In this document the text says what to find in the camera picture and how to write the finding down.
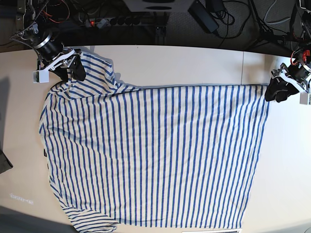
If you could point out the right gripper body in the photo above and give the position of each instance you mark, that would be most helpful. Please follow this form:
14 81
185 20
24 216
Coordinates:
52 53

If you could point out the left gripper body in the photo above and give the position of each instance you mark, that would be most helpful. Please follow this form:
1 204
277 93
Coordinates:
297 74

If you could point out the blue white striped T-shirt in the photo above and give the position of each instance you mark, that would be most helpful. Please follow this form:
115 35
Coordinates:
182 156

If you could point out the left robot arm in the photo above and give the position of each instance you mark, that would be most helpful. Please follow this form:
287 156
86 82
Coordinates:
305 21

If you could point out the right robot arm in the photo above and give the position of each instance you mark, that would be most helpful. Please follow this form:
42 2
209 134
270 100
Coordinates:
30 20

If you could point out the black tripod stand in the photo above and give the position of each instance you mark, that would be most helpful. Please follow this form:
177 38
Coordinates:
268 34

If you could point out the black power strip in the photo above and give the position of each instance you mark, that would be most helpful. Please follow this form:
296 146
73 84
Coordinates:
113 22

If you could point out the black power adapter brick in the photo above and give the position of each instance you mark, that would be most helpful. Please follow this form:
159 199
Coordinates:
204 18

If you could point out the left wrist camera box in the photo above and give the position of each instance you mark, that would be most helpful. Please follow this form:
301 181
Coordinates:
305 98

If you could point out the black table clamp bracket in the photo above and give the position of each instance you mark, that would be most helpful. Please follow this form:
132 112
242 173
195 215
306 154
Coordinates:
160 35

